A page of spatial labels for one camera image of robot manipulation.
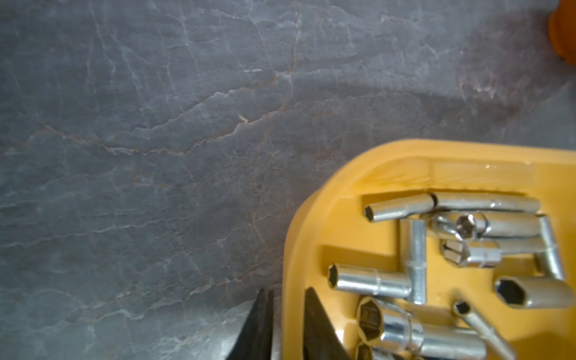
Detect large silver socket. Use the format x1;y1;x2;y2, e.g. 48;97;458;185
356;296;488;359

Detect long silver socket top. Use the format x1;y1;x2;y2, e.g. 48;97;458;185
430;191;541;213

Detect silver socket middle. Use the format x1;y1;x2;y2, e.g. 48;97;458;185
440;237;546;269

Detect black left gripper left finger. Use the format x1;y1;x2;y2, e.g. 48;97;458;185
226;288;274;360

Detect yellow storage box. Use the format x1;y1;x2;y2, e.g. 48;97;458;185
281;140;575;359

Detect short silver socket ringed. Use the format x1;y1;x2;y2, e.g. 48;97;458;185
427;211;541;241

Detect silver socket far right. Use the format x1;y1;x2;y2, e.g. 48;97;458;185
536;214;566;281

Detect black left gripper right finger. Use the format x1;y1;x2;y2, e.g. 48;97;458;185
303;287;350;360

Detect wide silver socket right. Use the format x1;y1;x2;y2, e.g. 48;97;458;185
493;276;575;310

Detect orange white bowl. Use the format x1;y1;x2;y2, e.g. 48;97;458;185
547;0;576;65

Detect thin silver socket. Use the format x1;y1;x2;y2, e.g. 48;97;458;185
452;299;518;360

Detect vertical long silver socket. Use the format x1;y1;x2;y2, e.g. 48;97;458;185
399;218;428;305

